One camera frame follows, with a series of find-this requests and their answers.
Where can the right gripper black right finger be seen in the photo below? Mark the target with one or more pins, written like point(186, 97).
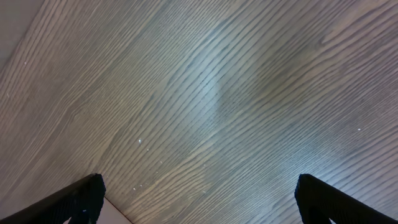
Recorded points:
point(319, 202)

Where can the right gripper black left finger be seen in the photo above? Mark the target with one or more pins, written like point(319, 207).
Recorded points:
point(80, 202)

